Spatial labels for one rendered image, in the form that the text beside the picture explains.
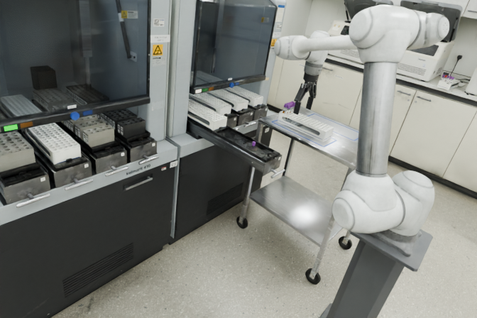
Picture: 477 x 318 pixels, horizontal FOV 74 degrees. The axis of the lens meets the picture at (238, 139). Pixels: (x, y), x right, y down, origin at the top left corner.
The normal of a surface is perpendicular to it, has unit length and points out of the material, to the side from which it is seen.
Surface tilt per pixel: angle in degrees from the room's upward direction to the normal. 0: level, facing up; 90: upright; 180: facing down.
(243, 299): 0
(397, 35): 77
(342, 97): 90
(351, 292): 90
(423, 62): 90
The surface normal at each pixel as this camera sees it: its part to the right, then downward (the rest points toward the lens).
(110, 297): 0.14, -0.88
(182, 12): 0.74, 0.40
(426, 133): -0.66, 0.26
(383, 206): 0.35, 0.11
